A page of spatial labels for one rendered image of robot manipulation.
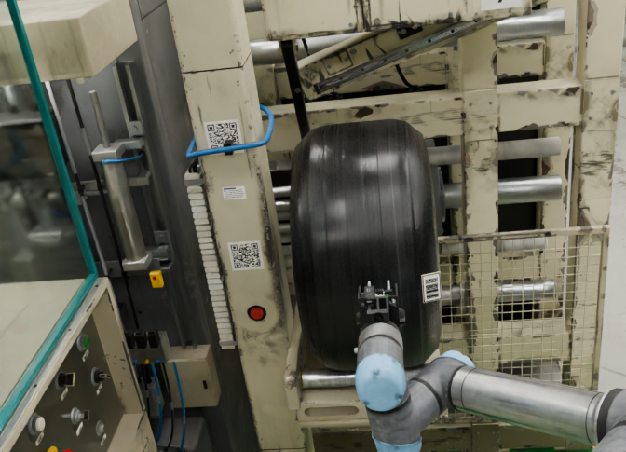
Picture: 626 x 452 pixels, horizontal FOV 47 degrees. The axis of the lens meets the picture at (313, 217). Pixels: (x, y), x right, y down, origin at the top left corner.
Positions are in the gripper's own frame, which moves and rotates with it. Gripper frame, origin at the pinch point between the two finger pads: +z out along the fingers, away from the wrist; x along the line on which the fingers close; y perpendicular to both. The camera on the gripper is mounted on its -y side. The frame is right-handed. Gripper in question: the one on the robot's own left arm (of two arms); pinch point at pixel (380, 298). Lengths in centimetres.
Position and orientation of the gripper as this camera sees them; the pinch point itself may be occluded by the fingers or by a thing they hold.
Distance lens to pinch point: 144.0
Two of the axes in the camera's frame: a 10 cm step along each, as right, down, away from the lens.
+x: -9.9, 0.8, 1.2
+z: 0.8, -3.5, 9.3
